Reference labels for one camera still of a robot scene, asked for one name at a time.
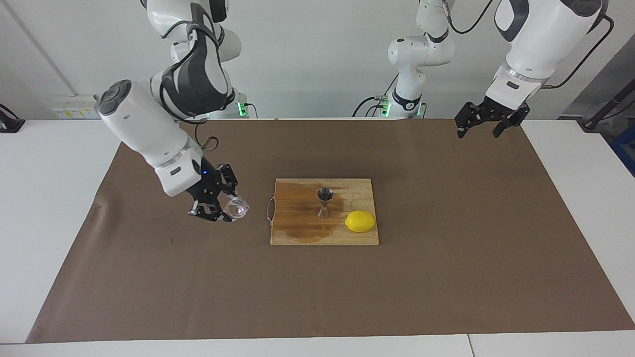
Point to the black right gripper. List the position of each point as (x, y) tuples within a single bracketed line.
[(206, 183)]

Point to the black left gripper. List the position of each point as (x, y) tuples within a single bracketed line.
[(501, 108)]

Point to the small clear glass beaker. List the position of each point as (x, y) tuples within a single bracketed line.
[(237, 208)]

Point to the steel double jigger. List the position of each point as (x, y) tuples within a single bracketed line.
[(324, 212)]

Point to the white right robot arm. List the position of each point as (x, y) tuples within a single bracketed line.
[(149, 124)]

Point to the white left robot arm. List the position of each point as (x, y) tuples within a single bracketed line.
[(540, 39)]

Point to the wooden cutting board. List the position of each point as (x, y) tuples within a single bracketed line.
[(297, 233)]

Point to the brown paper table mat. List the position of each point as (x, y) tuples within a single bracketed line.
[(198, 287)]

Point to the black tripod stand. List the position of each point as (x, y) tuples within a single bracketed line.
[(607, 106)]

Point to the blue crate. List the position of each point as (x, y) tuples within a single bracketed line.
[(627, 148)]

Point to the yellow lemon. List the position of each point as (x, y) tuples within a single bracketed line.
[(360, 221)]

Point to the white wall socket box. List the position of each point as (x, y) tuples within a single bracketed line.
[(69, 111)]

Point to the black clamp mount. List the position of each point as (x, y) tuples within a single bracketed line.
[(10, 124)]

